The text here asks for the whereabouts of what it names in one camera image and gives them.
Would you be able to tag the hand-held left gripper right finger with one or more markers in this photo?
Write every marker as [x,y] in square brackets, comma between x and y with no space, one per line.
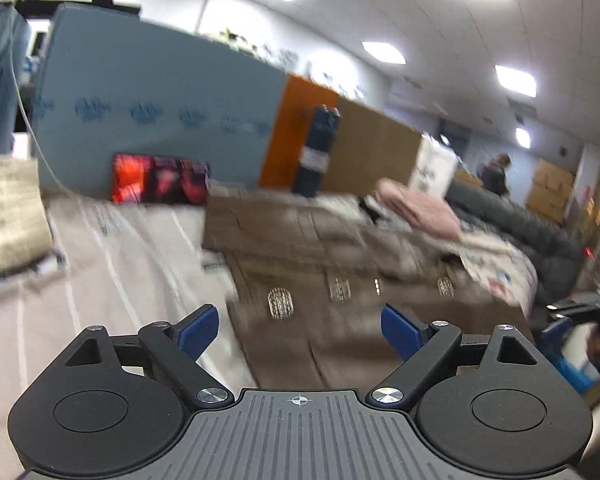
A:
[398,331]

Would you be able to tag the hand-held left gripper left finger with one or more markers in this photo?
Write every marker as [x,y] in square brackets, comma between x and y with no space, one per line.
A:
[200,329]

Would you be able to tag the flattened brown cardboard sheets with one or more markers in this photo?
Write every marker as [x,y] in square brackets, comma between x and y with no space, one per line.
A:
[340,320]

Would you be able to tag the white striped bed sheet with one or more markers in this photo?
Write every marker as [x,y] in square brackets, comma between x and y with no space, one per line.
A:
[130,270]

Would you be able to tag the white printed cloth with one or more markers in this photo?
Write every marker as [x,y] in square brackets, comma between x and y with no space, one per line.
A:
[500,265]

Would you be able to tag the pink cloth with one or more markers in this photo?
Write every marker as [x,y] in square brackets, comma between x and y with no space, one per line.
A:
[420,210]

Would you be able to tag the red patterned box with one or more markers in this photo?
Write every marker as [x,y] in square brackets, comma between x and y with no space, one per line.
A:
[160,180]

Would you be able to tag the blue bin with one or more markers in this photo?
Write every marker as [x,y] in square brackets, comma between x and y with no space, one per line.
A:
[560,345]

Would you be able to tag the white box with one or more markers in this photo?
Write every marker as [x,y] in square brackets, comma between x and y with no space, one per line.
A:
[432,165]

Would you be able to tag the brown cardboard board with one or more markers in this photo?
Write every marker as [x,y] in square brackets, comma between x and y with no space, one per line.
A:
[375,150]

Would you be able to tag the stack of cardboard boxes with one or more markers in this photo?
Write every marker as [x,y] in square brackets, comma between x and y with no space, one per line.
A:
[550,190]

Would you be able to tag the dark blue rolled mat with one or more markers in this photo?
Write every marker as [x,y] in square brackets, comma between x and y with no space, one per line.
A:
[316,135]

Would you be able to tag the orange board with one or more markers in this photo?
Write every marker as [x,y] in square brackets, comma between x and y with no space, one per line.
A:
[282,130]

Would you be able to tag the beige knitted pillow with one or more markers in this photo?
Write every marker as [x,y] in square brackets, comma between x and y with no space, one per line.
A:
[10,215]

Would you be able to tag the large blue foam panel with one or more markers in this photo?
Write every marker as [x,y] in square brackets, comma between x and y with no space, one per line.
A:
[155,75]

